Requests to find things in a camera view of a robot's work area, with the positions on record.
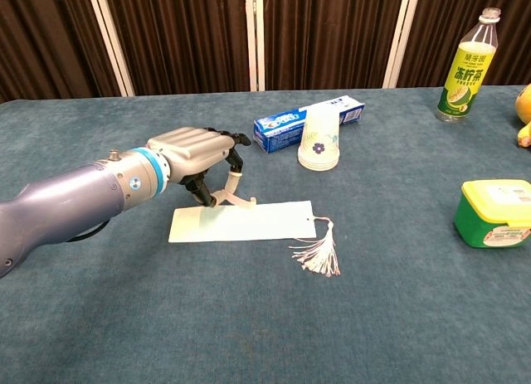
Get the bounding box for white flower paper cup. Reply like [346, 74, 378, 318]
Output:
[296, 103, 342, 173]

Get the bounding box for white paper bookmark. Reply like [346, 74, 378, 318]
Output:
[168, 200, 319, 245]

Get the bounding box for brown folding screen panel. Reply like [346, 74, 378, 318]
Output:
[389, 0, 531, 90]
[0, 0, 126, 105]
[256, 0, 406, 92]
[97, 0, 259, 98]

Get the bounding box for pink white bookmark tassel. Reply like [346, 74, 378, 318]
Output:
[289, 216, 342, 279]

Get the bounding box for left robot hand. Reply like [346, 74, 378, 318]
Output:
[145, 126, 253, 208]

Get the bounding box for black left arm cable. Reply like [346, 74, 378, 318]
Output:
[64, 219, 111, 243]

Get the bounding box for lemon tea plastic bottle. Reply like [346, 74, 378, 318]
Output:
[435, 7, 502, 124]

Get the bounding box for blue toothpaste box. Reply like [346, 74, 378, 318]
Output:
[252, 95, 367, 155]

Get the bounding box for yellow plush toy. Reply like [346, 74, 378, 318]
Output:
[514, 84, 531, 148]

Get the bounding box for green box yellow lid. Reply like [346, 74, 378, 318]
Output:
[453, 178, 531, 249]

